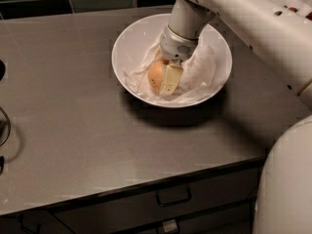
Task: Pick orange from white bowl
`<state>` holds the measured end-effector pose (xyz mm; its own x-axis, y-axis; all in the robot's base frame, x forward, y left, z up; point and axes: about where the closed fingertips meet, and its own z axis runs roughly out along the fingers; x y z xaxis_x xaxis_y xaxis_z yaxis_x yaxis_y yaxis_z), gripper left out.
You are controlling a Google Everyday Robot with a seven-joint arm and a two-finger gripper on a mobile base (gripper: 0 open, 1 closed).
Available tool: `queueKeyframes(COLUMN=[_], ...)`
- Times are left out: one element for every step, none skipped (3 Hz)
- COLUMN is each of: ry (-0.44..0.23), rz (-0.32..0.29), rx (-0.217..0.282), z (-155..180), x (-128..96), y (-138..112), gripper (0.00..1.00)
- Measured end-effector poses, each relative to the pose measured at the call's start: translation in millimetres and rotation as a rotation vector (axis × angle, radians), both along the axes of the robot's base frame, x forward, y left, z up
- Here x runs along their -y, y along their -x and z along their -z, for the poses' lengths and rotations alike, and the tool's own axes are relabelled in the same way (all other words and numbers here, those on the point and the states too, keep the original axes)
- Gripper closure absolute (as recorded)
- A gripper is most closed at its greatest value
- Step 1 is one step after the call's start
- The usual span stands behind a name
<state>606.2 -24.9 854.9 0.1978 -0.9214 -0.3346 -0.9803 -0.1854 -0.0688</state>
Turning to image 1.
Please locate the white crumpled paper napkin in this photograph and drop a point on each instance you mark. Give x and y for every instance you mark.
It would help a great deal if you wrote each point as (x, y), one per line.
(195, 83)

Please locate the white ceramic bowl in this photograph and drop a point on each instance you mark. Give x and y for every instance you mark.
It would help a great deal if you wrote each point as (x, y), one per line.
(133, 42)

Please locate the orange fruit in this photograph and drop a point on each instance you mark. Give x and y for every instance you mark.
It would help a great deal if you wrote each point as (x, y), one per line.
(155, 74)

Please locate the drawer with handle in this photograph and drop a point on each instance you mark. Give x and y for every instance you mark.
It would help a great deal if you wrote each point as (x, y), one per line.
(33, 222)
(129, 212)

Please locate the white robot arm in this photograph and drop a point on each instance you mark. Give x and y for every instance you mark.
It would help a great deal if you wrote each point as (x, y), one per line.
(280, 38)

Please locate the middle drawer with handle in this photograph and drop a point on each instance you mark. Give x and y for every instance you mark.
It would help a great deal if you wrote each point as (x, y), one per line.
(129, 212)

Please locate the left drawer with handle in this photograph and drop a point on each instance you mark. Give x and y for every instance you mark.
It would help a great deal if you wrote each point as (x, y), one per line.
(33, 222)

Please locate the black stove grate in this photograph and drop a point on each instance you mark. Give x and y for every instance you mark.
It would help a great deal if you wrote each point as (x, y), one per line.
(5, 123)

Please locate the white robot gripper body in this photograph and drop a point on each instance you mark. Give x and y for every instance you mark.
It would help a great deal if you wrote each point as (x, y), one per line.
(175, 47)

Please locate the lower drawer with label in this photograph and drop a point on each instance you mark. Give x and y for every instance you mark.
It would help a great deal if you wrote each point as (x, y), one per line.
(199, 221)

